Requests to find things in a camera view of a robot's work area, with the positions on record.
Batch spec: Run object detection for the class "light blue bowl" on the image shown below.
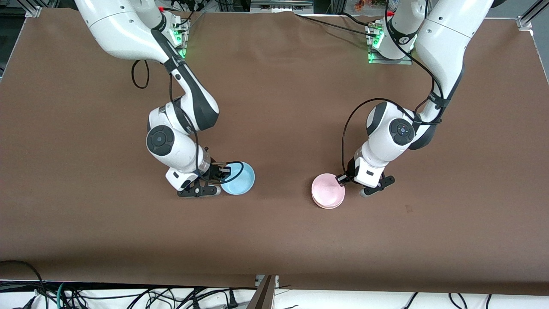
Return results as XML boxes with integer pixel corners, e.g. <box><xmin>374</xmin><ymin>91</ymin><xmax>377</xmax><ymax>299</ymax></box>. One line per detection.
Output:
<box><xmin>220</xmin><ymin>161</ymin><xmax>256</xmax><ymax>196</ymax></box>

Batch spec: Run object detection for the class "wooden post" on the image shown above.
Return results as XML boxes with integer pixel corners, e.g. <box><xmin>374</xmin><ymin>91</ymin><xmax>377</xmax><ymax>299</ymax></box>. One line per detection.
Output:
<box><xmin>247</xmin><ymin>275</ymin><xmax>278</xmax><ymax>309</ymax></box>

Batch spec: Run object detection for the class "thick black floor cable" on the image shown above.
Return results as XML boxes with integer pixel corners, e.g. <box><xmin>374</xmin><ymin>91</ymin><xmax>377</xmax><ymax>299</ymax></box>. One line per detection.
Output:
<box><xmin>0</xmin><ymin>260</ymin><xmax>48</xmax><ymax>309</ymax></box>

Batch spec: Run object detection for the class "aluminium frame profile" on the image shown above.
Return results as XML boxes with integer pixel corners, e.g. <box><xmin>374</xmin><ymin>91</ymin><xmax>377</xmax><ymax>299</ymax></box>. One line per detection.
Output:
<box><xmin>251</xmin><ymin>0</ymin><xmax>314</xmax><ymax>12</ymax></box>

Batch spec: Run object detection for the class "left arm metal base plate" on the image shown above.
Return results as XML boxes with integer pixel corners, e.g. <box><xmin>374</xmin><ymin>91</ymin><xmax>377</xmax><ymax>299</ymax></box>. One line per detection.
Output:
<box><xmin>365</xmin><ymin>21</ymin><xmax>413</xmax><ymax>65</ymax></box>

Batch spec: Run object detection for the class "black cable on cover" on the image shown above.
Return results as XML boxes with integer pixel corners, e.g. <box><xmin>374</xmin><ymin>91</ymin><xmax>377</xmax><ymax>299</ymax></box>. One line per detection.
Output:
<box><xmin>295</xmin><ymin>14</ymin><xmax>374</xmax><ymax>38</ymax></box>

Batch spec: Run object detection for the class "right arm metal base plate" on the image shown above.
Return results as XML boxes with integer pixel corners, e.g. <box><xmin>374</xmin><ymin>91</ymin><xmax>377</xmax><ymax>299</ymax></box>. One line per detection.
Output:
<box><xmin>169</xmin><ymin>12</ymin><xmax>192</xmax><ymax>59</ymax></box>

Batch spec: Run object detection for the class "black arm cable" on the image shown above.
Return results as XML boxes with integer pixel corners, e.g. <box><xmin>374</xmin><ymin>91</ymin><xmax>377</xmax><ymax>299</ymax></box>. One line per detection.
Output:
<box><xmin>341</xmin><ymin>0</ymin><xmax>444</xmax><ymax>176</ymax></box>
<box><xmin>131</xmin><ymin>59</ymin><xmax>202</xmax><ymax>176</ymax></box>

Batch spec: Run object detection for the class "brown table cover sheet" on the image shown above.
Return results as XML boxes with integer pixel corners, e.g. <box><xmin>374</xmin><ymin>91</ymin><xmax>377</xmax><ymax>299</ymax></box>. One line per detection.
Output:
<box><xmin>0</xmin><ymin>8</ymin><xmax>549</xmax><ymax>297</ymax></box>

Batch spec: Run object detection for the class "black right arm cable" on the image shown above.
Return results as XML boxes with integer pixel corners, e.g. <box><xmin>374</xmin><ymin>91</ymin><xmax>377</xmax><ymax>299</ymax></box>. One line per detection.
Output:
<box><xmin>131</xmin><ymin>59</ymin><xmax>202</xmax><ymax>176</ymax></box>

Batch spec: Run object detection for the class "pink bowl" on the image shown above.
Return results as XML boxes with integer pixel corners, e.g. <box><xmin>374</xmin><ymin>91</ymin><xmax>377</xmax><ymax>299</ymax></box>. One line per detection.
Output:
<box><xmin>311</xmin><ymin>173</ymin><xmax>346</xmax><ymax>207</ymax></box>

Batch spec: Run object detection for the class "orange background object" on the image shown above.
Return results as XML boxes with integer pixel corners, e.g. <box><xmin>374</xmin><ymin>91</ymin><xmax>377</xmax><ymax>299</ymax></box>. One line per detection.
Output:
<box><xmin>354</xmin><ymin>0</ymin><xmax>387</xmax><ymax>12</ymax></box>

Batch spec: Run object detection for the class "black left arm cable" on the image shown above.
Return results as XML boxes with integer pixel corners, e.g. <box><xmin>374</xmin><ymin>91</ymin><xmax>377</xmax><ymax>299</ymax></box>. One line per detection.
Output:
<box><xmin>341</xmin><ymin>0</ymin><xmax>444</xmax><ymax>176</ymax></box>

